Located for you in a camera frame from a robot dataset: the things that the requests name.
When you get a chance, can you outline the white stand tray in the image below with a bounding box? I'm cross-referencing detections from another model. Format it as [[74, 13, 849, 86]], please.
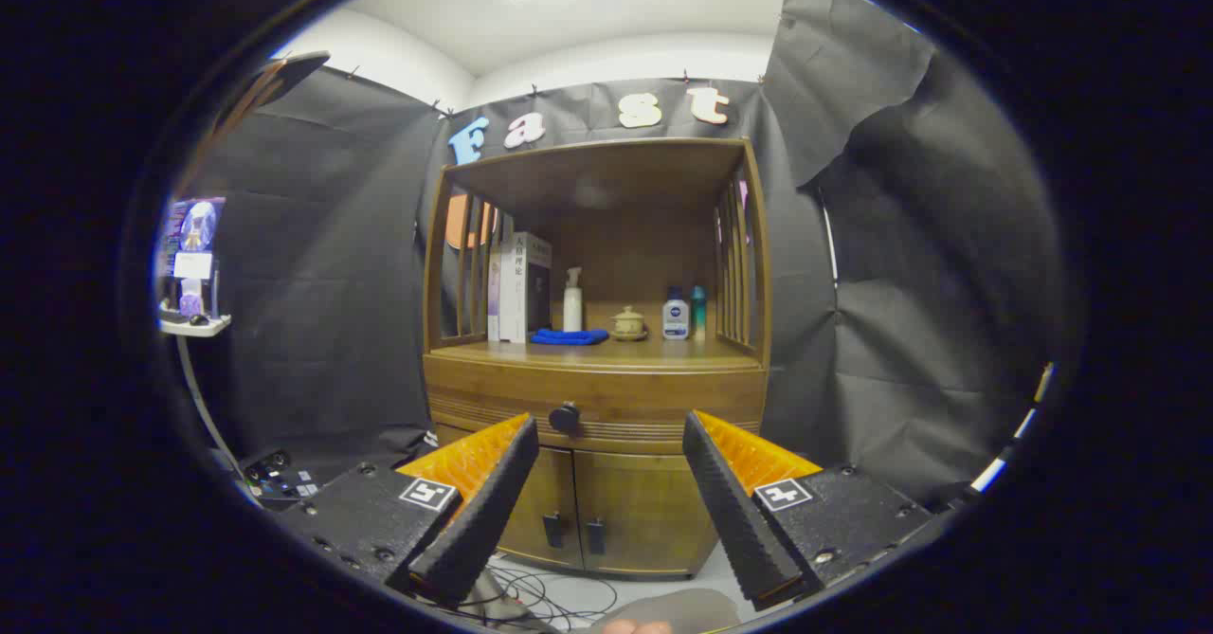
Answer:
[[159, 315, 232, 337]]

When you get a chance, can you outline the computer monitor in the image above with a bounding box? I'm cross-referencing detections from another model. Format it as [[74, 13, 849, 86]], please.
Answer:
[[156, 198, 226, 317]]

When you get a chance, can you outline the wooden drawer with black knob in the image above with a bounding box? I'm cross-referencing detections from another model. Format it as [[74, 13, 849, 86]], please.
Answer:
[[426, 383, 767, 455]]

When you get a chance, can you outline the thick white book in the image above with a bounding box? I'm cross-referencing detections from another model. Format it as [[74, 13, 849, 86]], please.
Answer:
[[499, 232, 553, 344]]

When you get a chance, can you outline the wooden cabinet door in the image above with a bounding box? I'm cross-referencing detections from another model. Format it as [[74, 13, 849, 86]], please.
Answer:
[[573, 451, 718, 576], [498, 446, 584, 569]]

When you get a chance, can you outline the white lotion bottle blue cap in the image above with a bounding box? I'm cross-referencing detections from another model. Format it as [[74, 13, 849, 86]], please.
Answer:
[[662, 286, 690, 341]]

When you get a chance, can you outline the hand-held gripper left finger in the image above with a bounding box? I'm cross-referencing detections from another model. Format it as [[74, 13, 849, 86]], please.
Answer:
[[270, 413, 540, 607]]

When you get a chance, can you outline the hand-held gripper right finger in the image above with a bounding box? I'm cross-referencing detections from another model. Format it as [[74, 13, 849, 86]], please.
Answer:
[[682, 410, 934, 611]]

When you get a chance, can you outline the white stand pole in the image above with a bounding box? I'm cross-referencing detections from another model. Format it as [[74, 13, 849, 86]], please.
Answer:
[[175, 335, 238, 474]]

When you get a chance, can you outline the wooden countertop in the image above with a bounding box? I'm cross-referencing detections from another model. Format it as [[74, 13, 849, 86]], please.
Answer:
[[431, 335, 764, 374]]

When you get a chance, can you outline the wooden cabinet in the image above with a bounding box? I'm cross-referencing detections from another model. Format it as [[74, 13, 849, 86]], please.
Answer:
[[422, 137, 770, 580]]

